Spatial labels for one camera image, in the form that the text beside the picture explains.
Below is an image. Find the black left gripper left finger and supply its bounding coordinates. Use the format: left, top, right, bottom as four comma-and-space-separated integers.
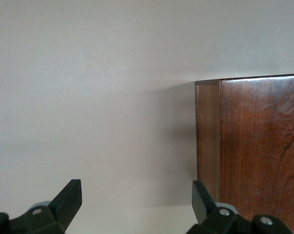
0, 179, 83, 234

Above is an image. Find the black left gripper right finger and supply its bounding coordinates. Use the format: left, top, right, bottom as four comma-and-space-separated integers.
185, 179, 291, 234

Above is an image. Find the dark red wooden cabinet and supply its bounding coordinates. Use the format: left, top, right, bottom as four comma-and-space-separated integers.
219, 74, 294, 234

